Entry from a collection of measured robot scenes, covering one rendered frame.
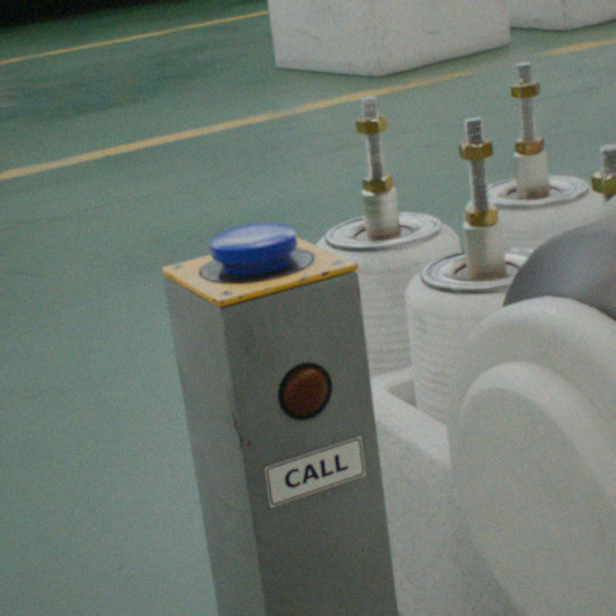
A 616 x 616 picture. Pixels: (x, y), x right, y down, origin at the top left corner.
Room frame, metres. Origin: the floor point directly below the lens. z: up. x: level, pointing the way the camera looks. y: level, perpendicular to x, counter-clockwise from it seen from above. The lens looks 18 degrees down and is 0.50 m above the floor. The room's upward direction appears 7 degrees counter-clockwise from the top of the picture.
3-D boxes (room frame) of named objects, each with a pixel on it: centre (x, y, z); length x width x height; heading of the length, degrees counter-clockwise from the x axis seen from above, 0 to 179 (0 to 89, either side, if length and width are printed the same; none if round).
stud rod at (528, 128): (0.91, -0.16, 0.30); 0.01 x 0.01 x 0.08
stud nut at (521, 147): (0.91, -0.16, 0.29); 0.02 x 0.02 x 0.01; 32
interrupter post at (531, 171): (0.91, -0.16, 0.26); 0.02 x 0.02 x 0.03
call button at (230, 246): (0.62, 0.02, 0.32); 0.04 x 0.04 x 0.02
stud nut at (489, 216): (0.76, -0.10, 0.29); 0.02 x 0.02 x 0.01; 6
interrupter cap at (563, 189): (0.91, -0.16, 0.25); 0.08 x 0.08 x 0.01
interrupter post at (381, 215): (0.86, -0.05, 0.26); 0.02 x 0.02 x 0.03
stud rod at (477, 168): (0.76, -0.10, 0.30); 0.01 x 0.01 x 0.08
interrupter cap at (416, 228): (0.86, -0.05, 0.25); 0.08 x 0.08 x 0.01
